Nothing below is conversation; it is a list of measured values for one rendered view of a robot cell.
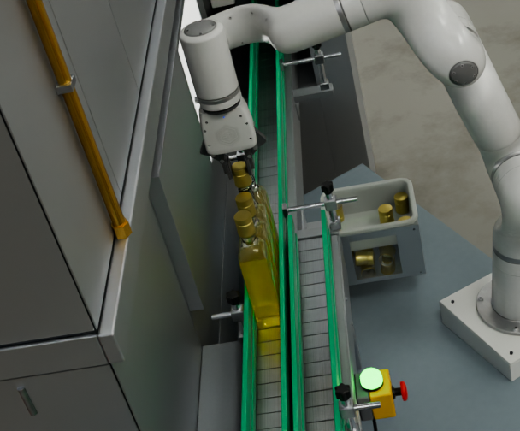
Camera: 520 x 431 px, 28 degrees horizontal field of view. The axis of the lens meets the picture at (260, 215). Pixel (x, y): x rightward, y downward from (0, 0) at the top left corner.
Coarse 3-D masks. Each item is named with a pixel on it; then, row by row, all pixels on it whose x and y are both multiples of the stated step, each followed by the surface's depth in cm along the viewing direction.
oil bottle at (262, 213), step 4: (260, 204) 218; (256, 208) 217; (260, 208) 217; (264, 208) 219; (260, 212) 216; (264, 212) 218; (256, 216) 216; (260, 216) 216; (264, 216) 217; (268, 216) 221; (264, 220) 217; (268, 220) 220; (268, 224) 219; (272, 232) 224; (272, 236) 223; (272, 240) 221; (276, 248) 227; (276, 252) 225; (276, 256) 224
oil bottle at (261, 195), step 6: (258, 186) 222; (258, 192) 221; (264, 192) 223; (258, 198) 220; (264, 198) 221; (264, 204) 221; (270, 210) 227; (270, 216) 225; (270, 222) 224; (276, 234) 230; (276, 240) 229; (276, 246) 228
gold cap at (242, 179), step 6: (234, 162) 212; (240, 162) 212; (234, 168) 211; (240, 168) 210; (246, 168) 211; (234, 174) 211; (240, 174) 210; (246, 174) 211; (234, 180) 212; (240, 180) 211; (246, 180) 212; (240, 186) 212; (246, 186) 212
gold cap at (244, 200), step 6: (240, 192) 210; (246, 192) 209; (240, 198) 208; (246, 198) 208; (252, 198) 209; (240, 204) 208; (246, 204) 208; (252, 204) 209; (252, 210) 209; (252, 216) 210
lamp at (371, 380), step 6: (366, 372) 207; (372, 372) 207; (378, 372) 207; (360, 378) 207; (366, 378) 206; (372, 378) 206; (378, 378) 206; (366, 384) 206; (372, 384) 206; (378, 384) 206; (366, 390) 207; (372, 390) 207
